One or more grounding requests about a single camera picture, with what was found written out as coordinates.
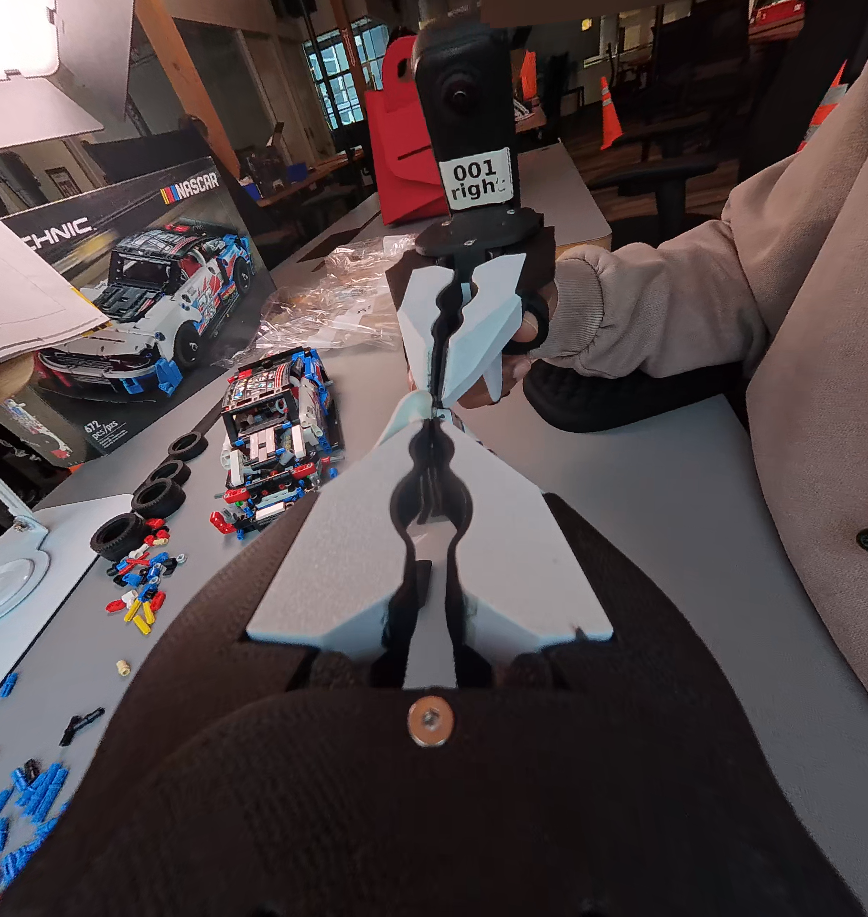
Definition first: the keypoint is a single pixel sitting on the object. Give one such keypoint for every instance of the white book stand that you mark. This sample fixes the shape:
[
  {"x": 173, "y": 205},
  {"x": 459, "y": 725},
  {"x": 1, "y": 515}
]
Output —
[{"x": 61, "y": 573}]

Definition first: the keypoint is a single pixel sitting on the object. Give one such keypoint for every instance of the person's right forearm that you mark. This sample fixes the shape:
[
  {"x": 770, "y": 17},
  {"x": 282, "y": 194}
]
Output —
[{"x": 656, "y": 301}]

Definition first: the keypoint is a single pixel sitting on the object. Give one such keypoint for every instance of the tiny black brick pin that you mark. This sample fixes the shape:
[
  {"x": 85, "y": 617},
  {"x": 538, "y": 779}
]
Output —
[{"x": 448, "y": 415}]

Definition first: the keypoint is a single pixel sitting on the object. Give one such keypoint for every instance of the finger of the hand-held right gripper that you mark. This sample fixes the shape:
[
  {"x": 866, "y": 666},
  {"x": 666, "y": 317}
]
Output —
[
  {"x": 418, "y": 315},
  {"x": 487, "y": 315}
]

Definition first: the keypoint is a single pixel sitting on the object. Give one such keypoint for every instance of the long black connector piece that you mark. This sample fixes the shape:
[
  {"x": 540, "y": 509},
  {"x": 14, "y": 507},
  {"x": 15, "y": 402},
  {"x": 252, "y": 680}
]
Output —
[{"x": 81, "y": 725}]

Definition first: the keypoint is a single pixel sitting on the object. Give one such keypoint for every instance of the black office chair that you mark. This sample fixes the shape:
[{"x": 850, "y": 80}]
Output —
[{"x": 663, "y": 179}]

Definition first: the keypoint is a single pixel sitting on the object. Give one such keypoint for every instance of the heap of clear plastic bags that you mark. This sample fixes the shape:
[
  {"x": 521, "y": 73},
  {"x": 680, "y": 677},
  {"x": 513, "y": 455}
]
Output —
[{"x": 319, "y": 294}]

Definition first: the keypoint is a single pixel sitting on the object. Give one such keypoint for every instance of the pile of mixed coloured bricks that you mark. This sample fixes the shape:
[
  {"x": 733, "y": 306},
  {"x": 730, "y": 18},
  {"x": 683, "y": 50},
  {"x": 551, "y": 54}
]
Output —
[{"x": 141, "y": 617}]

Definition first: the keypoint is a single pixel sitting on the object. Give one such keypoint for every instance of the red felt bag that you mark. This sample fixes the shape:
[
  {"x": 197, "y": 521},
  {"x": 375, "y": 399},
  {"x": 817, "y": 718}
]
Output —
[{"x": 398, "y": 179}]

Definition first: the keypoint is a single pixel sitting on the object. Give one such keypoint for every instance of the pale wooden-edged table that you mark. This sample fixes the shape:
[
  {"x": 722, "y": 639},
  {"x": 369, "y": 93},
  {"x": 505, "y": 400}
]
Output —
[{"x": 570, "y": 193}]

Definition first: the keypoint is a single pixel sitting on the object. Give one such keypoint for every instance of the person's right hand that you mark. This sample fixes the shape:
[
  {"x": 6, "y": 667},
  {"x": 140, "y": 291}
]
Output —
[{"x": 523, "y": 369}]

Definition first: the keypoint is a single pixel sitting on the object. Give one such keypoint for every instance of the single blue pin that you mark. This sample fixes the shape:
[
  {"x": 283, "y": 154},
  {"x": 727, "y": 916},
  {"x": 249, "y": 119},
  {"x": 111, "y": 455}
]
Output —
[{"x": 7, "y": 685}]

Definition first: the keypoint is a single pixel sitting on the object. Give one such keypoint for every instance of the person's beige hoodie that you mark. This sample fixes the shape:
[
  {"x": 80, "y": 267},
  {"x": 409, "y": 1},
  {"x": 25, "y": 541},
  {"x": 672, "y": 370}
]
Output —
[{"x": 821, "y": 430}]

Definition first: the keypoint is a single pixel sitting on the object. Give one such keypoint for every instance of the toy car set box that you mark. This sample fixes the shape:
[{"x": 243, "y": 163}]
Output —
[{"x": 154, "y": 215}]

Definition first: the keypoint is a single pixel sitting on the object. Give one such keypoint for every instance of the open instruction booklet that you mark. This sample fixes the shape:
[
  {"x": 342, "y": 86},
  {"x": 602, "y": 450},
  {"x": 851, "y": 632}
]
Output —
[{"x": 25, "y": 286}]

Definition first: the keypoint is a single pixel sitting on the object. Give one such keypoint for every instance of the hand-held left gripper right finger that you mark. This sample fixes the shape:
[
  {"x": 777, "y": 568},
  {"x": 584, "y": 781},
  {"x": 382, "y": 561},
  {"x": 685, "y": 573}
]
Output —
[{"x": 534, "y": 573}]

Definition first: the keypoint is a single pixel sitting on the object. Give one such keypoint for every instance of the brick-built toy race car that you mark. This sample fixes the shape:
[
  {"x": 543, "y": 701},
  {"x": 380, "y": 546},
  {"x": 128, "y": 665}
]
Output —
[{"x": 276, "y": 444}]

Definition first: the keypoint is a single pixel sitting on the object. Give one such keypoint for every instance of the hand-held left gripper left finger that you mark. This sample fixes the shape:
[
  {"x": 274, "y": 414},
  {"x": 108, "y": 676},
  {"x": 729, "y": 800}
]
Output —
[{"x": 319, "y": 573}]

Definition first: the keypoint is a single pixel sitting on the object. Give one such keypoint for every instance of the orange traffic cone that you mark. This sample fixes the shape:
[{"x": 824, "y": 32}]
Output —
[
  {"x": 828, "y": 107},
  {"x": 528, "y": 79},
  {"x": 610, "y": 118}
]

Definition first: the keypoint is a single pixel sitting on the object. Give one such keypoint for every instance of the pile of blue connector pins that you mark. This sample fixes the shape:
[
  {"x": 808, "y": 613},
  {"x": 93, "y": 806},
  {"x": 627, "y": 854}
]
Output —
[{"x": 36, "y": 788}]

